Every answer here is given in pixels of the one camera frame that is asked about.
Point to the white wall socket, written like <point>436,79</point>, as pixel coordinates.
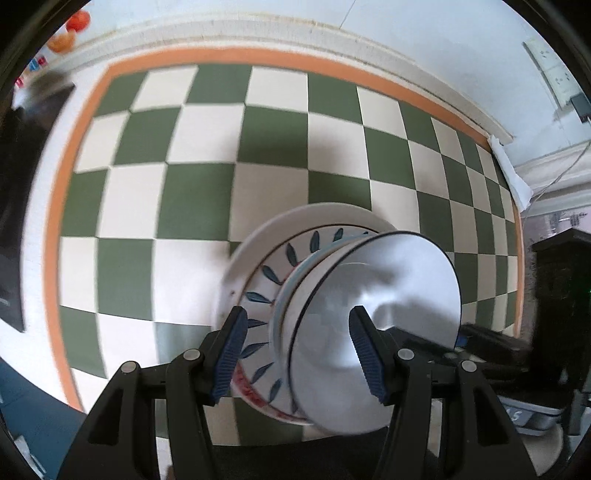
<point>549,69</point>

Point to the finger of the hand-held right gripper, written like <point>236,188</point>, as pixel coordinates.
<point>494,344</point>

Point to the blue cabinet door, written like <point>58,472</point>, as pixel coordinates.
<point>32,415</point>

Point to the black plug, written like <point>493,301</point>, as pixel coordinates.
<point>580,107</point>

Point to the orange slice magnet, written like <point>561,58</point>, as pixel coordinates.
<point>61,42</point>

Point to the row of colourful letter magnets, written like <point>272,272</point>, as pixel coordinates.
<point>32,71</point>

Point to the white plate blue leaf pattern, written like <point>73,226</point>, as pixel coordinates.
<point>272,277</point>

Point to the white bowl with dark rim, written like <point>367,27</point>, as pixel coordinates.
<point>406,277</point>

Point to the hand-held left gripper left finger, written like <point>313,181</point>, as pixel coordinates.
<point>231,350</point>

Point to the persimmon fruit magnet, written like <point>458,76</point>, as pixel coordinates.
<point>78,21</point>

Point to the green cream checkered mat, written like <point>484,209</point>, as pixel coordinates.
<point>194,198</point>

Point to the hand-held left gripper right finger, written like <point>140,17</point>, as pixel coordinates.
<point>367,355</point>

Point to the white folded cloth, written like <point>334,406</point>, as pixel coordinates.
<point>510,173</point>

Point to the dark cabinet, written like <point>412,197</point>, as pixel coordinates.
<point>563,286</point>

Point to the black cooktop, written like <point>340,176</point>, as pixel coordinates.
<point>23,207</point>

